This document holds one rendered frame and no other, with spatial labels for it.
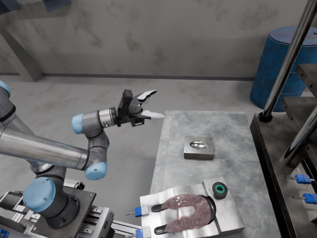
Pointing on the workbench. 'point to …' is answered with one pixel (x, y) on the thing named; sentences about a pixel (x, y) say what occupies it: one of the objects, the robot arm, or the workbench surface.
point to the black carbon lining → (165, 209)
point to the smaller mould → (198, 148)
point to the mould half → (230, 210)
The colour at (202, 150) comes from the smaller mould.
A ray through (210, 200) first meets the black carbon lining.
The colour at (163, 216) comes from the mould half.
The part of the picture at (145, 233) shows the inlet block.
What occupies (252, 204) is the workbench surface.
